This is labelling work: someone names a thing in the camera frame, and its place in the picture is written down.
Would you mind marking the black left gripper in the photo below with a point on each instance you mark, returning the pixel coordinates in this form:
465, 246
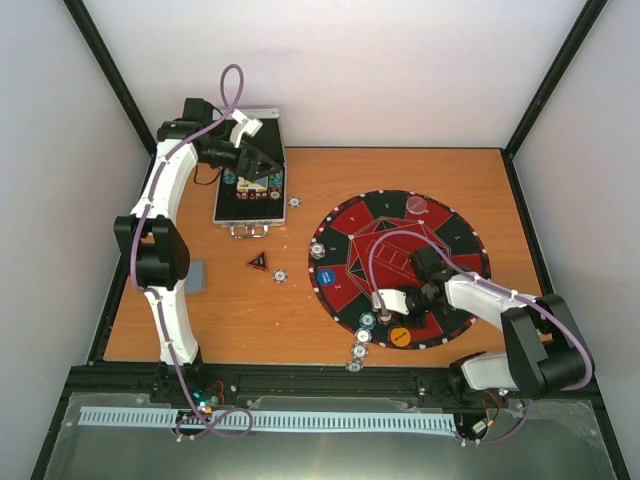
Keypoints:
249, 171

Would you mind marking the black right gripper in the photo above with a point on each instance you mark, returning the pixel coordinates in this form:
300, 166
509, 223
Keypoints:
419, 322

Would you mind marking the orange big blind button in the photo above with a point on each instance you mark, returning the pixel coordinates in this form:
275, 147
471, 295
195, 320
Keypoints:
400, 337

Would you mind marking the blue green fifty chip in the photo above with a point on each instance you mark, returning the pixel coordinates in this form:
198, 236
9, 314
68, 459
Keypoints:
367, 320

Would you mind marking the blue orange ten chip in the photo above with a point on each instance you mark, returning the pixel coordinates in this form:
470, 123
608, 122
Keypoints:
363, 336
359, 351

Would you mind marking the clear dealer button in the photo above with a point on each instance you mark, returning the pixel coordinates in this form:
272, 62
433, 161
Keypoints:
416, 205

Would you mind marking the blue small blind button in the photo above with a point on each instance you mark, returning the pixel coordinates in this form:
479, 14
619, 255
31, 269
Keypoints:
326, 277

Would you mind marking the poker chip stack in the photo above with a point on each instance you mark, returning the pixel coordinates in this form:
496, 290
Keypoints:
317, 250

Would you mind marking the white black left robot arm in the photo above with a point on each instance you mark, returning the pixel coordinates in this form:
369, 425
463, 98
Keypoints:
158, 257

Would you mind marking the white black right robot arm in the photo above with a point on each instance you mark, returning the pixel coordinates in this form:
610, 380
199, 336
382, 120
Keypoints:
545, 352

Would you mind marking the boxed playing card deck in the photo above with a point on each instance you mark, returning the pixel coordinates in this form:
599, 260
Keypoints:
252, 186

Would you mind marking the right poker chip row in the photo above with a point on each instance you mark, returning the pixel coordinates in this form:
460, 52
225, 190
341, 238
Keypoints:
276, 186

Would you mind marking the poker chip row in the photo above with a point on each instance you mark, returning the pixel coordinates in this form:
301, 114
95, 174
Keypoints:
276, 186
228, 177

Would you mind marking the left poker chip row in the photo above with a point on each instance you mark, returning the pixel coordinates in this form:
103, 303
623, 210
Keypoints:
228, 177

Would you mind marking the red dice row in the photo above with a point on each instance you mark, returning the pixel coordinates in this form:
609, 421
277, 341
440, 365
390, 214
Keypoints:
251, 196

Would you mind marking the aluminium poker chip case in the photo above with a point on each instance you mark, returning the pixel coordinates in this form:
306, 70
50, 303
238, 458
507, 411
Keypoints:
249, 209

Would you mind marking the round red black poker mat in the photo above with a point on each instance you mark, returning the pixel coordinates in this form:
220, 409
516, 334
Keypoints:
368, 240

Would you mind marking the grey card deck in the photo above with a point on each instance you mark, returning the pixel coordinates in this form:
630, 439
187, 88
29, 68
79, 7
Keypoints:
195, 281

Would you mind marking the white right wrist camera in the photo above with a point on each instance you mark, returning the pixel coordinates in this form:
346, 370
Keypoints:
389, 301

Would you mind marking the light blue slotted cable duct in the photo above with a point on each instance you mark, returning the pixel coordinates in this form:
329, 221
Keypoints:
277, 421

